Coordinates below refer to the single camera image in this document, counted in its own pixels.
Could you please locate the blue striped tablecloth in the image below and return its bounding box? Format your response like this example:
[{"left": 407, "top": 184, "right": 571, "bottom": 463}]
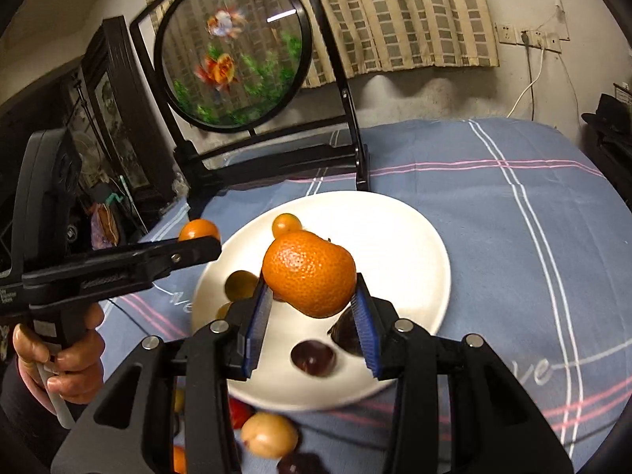
[{"left": 100, "top": 119, "right": 631, "bottom": 473}]

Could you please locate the olive green round fruit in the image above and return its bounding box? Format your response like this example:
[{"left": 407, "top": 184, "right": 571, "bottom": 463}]
[{"left": 224, "top": 270, "right": 259, "bottom": 302}]

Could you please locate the large mandarin orange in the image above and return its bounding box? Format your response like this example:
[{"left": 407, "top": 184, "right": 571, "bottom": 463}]
[{"left": 261, "top": 230, "right": 357, "bottom": 319}]

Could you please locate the white round plate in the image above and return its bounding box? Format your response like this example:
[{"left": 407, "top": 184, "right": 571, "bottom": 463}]
[{"left": 191, "top": 190, "right": 451, "bottom": 412}]

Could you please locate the orange persimmon fruit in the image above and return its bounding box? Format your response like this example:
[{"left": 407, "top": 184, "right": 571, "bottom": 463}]
[{"left": 272, "top": 213, "right": 303, "bottom": 239}]

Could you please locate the white wall power strip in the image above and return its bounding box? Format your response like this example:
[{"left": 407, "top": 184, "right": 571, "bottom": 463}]
[{"left": 495, "top": 23, "right": 562, "bottom": 54}]

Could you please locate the small orange fruit left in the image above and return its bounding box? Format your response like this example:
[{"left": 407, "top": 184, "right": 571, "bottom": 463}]
[{"left": 178, "top": 218, "right": 221, "bottom": 242}]

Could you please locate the pale yellow apple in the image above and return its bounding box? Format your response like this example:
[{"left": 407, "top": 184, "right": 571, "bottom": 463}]
[{"left": 215, "top": 302, "right": 232, "bottom": 320}]

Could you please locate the goldfish embroidery round screen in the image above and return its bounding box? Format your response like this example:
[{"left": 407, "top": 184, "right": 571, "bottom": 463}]
[{"left": 130, "top": 0, "right": 371, "bottom": 218}]

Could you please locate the black desk shelf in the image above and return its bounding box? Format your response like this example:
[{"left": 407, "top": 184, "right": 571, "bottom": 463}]
[{"left": 581, "top": 83, "right": 632, "bottom": 207}]

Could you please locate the red tomato fruit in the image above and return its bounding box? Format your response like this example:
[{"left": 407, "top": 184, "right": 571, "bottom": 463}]
[{"left": 229, "top": 397, "right": 255, "bottom": 430}]

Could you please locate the dark framed wall painting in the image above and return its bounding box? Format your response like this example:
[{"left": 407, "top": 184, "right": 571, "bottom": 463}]
[{"left": 81, "top": 16, "right": 175, "bottom": 201}]

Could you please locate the person's left hand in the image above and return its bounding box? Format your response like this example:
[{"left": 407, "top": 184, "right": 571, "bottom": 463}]
[{"left": 13, "top": 303, "right": 105, "bottom": 413}]

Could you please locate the beige checked curtain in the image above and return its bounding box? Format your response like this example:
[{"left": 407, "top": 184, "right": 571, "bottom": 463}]
[{"left": 139, "top": 0, "right": 500, "bottom": 89}]

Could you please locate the dark red cherry fruit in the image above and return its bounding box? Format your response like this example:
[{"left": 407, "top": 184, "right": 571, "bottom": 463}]
[{"left": 290, "top": 340, "right": 337, "bottom": 378}]

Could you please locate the dark brown oblong fruit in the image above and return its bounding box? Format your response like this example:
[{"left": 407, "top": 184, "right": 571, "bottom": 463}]
[{"left": 328, "top": 307, "right": 363, "bottom": 357}]

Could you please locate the orange round fruit centre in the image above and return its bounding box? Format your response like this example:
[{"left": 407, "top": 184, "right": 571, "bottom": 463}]
[{"left": 173, "top": 445, "right": 186, "bottom": 474}]

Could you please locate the small yellow-green longan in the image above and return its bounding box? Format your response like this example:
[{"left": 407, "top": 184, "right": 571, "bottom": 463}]
[{"left": 173, "top": 388, "right": 185, "bottom": 414}]

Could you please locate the pale peach fruit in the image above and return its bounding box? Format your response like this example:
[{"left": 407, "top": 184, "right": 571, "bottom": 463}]
[{"left": 240, "top": 412, "right": 299, "bottom": 459}]

